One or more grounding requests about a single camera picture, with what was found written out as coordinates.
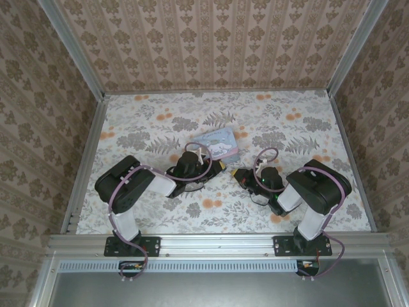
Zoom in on light blue cartoon pouch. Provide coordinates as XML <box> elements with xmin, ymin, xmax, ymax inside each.
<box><xmin>201</xmin><ymin>126</ymin><xmax>241</xmax><ymax>161</ymax></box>

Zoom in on floral tablecloth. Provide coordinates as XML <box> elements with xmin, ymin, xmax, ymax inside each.
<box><xmin>78</xmin><ymin>91</ymin><xmax>373</xmax><ymax>234</ymax></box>

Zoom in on small connector board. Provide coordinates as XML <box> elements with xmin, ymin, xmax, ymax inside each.
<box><xmin>118</xmin><ymin>260</ymin><xmax>144</xmax><ymax>278</ymax></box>
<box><xmin>296</xmin><ymin>259</ymin><xmax>320</xmax><ymax>278</ymax></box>

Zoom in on grey metal panel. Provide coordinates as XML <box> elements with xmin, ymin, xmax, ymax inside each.
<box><xmin>30</xmin><ymin>255</ymin><xmax>397</xmax><ymax>307</ymax></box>

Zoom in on aluminium frame beam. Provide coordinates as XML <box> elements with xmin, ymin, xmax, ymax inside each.
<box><xmin>47</xmin><ymin>232</ymin><xmax>392</xmax><ymax>256</ymax></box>

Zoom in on thin aluminium table rail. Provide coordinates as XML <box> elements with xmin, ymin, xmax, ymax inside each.
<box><xmin>104</xmin><ymin>89</ymin><xmax>332</xmax><ymax>96</ymax></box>

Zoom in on grey slotted cable duct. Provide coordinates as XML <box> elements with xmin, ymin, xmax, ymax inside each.
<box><xmin>59</xmin><ymin>259</ymin><xmax>320</xmax><ymax>273</ymax></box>

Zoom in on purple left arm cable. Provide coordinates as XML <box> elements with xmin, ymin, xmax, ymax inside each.
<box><xmin>107</xmin><ymin>142</ymin><xmax>213</xmax><ymax>284</ymax></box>

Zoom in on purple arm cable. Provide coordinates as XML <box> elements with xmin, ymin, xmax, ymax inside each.
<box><xmin>107</xmin><ymin>142</ymin><xmax>213</xmax><ymax>284</ymax></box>
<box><xmin>254</xmin><ymin>147</ymin><xmax>346</xmax><ymax>282</ymax></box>

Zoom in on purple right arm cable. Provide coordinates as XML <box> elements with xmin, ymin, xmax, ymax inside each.
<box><xmin>254</xmin><ymin>147</ymin><xmax>346</xmax><ymax>282</ymax></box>

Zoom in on aluminium side rail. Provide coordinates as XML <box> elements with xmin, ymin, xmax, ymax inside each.
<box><xmin>62</xmin><ymin>94</ymin><xmax>109</xmax><ymax>236</ymax></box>

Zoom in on aluminium frame post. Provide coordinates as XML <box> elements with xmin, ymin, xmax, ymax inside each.
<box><xmin>40</xmin><ymin>0</ymin><xmax>106</xmax><ymax>98</ymax></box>
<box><xmin>327</xmin><ymin>0</ymin><xmax>386</xmax><ymax>97</ymax></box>

